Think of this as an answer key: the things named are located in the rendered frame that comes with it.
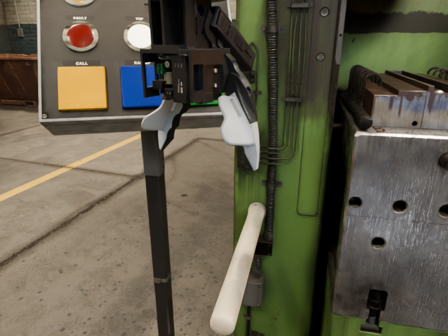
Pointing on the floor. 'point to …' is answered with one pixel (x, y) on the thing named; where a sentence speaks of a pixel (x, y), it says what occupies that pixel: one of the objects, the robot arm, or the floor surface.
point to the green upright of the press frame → (280, 221)
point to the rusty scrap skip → (19, 79)
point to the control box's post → (158, 229)
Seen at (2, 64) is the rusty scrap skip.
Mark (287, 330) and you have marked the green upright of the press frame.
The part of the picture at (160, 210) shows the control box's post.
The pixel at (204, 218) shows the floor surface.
